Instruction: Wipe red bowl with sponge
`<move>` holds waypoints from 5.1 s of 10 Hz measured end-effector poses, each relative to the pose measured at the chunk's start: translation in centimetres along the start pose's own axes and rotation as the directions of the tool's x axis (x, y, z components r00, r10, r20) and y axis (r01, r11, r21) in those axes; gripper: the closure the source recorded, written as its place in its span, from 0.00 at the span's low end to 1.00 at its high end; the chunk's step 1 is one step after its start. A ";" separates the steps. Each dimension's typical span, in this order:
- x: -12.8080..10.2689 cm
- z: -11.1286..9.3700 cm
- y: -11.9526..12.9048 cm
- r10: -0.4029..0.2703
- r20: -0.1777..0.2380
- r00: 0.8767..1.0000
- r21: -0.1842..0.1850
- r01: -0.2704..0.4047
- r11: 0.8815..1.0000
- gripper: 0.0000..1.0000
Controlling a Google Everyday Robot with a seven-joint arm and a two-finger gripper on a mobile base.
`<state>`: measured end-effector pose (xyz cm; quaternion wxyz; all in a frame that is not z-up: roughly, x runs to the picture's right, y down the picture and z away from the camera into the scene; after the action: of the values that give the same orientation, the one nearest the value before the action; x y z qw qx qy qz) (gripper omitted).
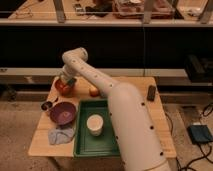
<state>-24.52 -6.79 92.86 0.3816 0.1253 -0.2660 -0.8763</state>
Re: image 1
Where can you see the white cup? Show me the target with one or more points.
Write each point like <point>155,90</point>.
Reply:
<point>95,124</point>

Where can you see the green yellow sponge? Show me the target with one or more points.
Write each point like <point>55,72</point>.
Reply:
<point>71,82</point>

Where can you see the green plastic tray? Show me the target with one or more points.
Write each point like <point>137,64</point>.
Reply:
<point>87,145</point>

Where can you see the small metal cup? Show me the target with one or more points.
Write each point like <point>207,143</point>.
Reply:
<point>46,105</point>

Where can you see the grey cloth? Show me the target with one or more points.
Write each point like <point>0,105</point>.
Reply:
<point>60,136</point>

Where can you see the blue power adapter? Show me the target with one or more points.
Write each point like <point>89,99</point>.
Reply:
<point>200,134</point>

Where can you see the red bowl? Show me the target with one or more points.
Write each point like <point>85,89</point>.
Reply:
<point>63,89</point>

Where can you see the black rectangular block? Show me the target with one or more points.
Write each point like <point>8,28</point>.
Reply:
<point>151,93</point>

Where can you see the orange apple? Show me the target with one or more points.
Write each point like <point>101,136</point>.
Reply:
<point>93,91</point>

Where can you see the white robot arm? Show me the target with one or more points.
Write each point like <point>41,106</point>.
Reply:
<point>138,142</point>

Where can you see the purple bowl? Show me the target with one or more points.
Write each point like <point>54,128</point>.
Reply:
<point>63,113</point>

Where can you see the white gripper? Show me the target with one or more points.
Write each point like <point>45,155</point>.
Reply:
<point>66,75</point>

